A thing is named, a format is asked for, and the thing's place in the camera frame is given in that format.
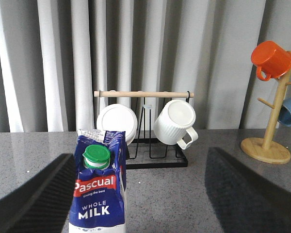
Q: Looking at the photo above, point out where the wooden mug tree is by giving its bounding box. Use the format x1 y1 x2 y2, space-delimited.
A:
241 69 291 164

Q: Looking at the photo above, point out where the orange enamel mug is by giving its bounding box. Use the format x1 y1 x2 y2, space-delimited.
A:
251 41 291 81

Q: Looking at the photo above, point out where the ribbed white hanging mug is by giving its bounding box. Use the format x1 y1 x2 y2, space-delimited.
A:
153 100 198 150

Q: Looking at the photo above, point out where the blue enamel mug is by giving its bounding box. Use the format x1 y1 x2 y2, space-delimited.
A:
278 97 291 127

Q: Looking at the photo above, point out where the black metal mug rack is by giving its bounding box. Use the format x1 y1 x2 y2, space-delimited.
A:
94 90 194 169

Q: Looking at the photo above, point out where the smooth white hanging mug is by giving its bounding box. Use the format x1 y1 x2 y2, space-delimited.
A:
97 104 137 145

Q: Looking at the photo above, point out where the grey pleated curtain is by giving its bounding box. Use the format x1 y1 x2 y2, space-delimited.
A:
0 0 291 132

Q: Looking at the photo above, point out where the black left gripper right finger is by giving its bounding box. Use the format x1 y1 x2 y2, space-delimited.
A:
205 147 291 233

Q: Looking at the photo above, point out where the blue white milk carton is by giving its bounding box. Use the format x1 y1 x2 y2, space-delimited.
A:
68 130 127 233

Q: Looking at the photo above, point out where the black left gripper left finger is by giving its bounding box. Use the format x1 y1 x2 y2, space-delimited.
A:
0 154 75 233

